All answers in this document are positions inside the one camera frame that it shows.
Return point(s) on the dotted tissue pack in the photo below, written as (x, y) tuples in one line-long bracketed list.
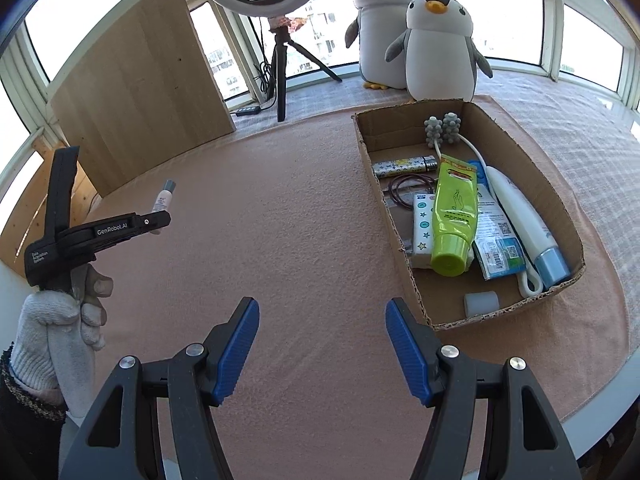
[(422, 231)]

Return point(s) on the green tube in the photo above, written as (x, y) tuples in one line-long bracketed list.
[(454, 216)]

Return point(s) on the small peach bottle grey cap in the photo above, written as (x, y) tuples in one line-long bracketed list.
[(162, 203)]

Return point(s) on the wooden slat headboard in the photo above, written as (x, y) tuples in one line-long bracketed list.
[(26, 221)]

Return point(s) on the light wood board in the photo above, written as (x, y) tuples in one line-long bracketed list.
[(142, 94)]

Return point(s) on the back grey penguin plush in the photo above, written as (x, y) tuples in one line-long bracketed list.
[(377, 25)]

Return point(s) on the cream tube blue cap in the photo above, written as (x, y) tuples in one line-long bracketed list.
[(539, 243)]

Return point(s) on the grey roller massager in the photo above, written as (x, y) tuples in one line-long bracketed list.
[(447, 130)]

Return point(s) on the black tripod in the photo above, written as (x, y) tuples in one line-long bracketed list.
[(283, 40)]

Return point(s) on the patterned white lighter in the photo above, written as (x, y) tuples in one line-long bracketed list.
[(410, 165)]

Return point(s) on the front grey penguin plush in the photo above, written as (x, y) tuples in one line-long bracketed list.
[(441, 59)]

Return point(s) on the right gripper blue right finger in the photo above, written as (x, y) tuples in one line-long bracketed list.
[(416, 347)]

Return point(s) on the grey penguin plush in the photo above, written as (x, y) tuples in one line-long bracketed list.
[(441, 59), (377, 25)]

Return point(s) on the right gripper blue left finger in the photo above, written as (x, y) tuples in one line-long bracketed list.
[(228, 345)]

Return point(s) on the cardboard box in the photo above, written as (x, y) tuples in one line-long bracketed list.
[(398, 132)]

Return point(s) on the white blister card package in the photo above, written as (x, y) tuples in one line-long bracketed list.
[(496, 246)]

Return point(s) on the white gloved left hand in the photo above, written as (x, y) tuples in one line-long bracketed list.
[(58, 334)]

